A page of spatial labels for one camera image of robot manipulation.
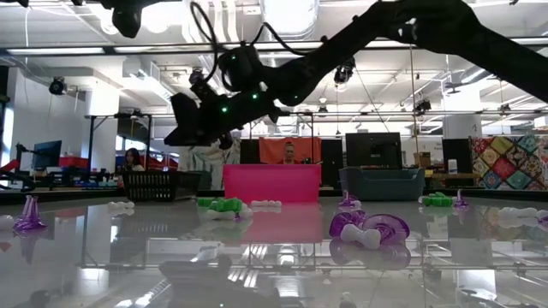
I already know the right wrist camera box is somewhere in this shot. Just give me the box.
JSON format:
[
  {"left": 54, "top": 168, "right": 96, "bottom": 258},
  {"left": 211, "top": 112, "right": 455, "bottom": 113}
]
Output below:
[{"left": 217, "top": 41, "right": 264, "bottom": 93}]

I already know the black panel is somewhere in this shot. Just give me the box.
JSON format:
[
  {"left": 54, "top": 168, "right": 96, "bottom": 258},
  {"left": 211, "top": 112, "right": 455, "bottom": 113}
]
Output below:
[
  {"left": 320, "top": 139, "right": 345, "bottom": 189},
  {"left": 239, "top": 139, "right": 261, "bottom": 165}
]

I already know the large purple ring toy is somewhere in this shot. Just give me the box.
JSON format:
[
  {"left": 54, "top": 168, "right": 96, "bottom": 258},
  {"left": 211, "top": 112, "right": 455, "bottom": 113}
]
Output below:
[{"left": 328, "top": 210, "right": 411, "bottom": 246}]

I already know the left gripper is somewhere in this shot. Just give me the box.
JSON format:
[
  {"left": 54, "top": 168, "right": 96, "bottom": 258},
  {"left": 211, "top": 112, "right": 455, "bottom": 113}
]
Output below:
[{"left": 100, "top": 0, "right": 144, "bottom": 39}]

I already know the floral hanging cloth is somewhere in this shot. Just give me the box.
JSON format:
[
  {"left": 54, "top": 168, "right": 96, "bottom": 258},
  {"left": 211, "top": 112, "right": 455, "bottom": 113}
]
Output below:
[{"left": 179, "top": 140, "right": 241, "bottom": 190}]

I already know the dark desk monitor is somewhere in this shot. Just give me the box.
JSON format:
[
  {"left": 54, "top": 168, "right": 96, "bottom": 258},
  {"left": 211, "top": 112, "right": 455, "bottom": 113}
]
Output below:
[{"left": 32, "top": 139, "right": 63, "bottom": 170}]

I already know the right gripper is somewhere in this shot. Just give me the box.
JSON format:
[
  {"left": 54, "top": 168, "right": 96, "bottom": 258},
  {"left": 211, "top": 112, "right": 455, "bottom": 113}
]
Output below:
[{"left": 164, "top": 80, "right": 292, "bottom": 151}]

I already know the black slotted basket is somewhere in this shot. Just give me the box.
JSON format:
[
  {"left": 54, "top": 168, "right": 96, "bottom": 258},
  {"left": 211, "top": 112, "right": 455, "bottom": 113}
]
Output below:
[{"left": 122, "top": 170, "right": 201, "bottom": 203}]

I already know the orange hanging cloth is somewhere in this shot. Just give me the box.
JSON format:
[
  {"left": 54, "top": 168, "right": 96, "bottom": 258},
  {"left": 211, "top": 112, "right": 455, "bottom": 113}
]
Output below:
[{"left": 259, "top": 136, "right": 323, "bottom": 165}]

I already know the teal plastic bin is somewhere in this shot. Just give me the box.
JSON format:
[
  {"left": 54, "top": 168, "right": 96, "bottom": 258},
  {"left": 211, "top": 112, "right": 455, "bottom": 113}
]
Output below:
[{"left": 338, "top": 166, "right": 426, "bottom": 202}]

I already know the black metal rack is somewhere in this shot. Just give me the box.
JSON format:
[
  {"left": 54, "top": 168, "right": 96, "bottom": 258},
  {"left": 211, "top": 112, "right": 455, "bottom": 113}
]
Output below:
[{"left": 87, "top": 113, "right": 153, "bottom": 173}]

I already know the large black monitor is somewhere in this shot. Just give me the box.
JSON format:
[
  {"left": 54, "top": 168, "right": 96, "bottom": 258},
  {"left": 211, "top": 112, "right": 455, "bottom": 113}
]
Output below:
[{"left": 344, "top": 132, "right": 404, "bottom": 169}]

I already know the colourful patchwork quilt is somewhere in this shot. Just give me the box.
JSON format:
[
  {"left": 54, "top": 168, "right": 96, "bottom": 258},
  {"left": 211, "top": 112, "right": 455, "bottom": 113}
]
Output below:
[{"left": 469, "top": 134, "right": 548, "bottom": 192}]

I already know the pink plastic bin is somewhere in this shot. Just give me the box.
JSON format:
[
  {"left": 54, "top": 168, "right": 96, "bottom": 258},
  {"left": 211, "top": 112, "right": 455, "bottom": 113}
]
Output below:
[{"left": 222, "top": 163, "right": 323, "bottom": 204}]

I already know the right camera black cable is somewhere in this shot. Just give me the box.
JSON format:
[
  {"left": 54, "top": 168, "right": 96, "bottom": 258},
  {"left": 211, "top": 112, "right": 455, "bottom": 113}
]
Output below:
[{"left": 189, "top": 1, "right": 329, "bottom": 85}]

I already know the cardboard box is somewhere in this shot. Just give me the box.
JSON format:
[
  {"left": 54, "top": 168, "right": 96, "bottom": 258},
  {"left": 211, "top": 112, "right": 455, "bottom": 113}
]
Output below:
[{"left": 412, "top": 151, "right": 432, "bottom": 169}]

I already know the person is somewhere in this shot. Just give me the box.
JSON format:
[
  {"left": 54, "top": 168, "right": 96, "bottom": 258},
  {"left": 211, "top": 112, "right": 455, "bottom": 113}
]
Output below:
[
  {"left": 277, "top": 141, "right": 301, "bottom": 166},
  {"left": 122, "top": 147, "right": 146, "bottom": 173}
]

